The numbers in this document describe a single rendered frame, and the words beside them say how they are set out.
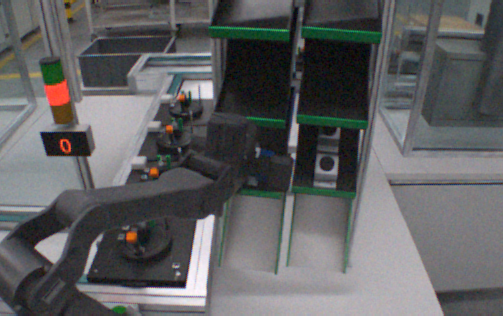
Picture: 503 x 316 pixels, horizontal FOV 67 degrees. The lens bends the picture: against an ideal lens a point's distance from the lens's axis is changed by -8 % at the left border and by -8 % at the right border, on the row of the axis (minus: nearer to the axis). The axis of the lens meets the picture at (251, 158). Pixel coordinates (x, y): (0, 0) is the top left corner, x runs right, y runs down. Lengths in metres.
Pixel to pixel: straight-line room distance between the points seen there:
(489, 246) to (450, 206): 0.35
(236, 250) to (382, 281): 0.41
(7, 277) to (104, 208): 0.11
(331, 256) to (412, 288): 0.29
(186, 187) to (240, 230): 0.45
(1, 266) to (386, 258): 1.00
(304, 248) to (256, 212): 0.14
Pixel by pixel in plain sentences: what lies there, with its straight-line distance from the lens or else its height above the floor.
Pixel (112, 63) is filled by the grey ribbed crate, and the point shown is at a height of 0.79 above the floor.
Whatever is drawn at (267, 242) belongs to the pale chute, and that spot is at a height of 1.04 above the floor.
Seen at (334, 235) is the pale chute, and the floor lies 1.05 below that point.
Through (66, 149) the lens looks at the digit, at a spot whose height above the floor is 1.19.
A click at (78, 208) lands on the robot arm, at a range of 0.42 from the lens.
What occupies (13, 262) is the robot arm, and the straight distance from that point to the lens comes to 0.42.
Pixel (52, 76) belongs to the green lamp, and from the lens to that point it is 1.00.
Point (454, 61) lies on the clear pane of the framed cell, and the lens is 1.56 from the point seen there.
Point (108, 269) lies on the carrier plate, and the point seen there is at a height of 0.97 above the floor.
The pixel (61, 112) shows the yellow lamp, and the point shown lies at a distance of 1.03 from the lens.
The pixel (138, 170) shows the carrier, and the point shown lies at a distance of 1.34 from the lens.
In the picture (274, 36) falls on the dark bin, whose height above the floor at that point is 1.52.
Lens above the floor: 1.70
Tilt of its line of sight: 33 degrees down
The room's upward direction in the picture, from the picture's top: straight up
